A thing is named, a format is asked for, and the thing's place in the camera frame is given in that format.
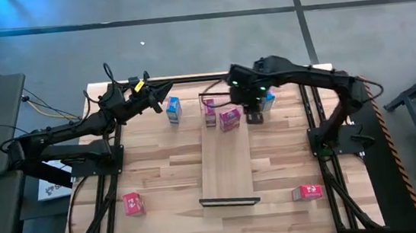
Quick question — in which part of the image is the blue cereal box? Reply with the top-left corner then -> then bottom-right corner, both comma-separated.
258,88 -> 279,113
163,94 -> 184,126

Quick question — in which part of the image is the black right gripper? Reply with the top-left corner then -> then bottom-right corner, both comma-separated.
227,81 -> 271,128

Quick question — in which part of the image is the black aluminium rig frame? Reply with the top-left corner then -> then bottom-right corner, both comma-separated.
48,56 -> 386,233

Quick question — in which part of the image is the red cereal box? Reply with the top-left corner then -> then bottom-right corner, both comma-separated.
290,183 -> 324,203
122,191 -> 147,219

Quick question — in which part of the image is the black mat with hazard stripe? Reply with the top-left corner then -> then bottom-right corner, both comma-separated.
336,69 -> 416,233

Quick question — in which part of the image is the pink cereal box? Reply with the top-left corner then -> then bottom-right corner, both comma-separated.
203,97 -> 219,129
217,107 -> 244,134

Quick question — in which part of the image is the white cardboard box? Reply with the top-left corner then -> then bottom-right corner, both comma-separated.
34,158 -> 77,203

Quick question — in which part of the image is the wooden shelf with black frame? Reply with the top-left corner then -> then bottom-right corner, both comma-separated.
188,88 -> 262,211

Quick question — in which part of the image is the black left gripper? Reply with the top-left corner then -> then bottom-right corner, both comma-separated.
123,72 -> 177,117

